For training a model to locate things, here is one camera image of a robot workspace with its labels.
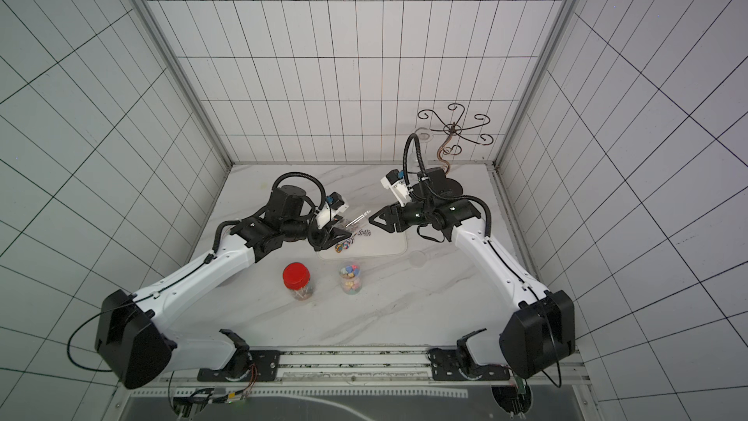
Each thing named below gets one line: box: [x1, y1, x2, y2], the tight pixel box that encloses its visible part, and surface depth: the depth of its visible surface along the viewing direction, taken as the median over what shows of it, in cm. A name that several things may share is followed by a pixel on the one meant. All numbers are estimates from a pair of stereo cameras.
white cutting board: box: [317, 204, 409, 260], surface depth 95 cm
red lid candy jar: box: [282, 261, 313, 302], surface depth 79 cm
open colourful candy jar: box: [338, 264, 363, 295], surface depth 83 cm
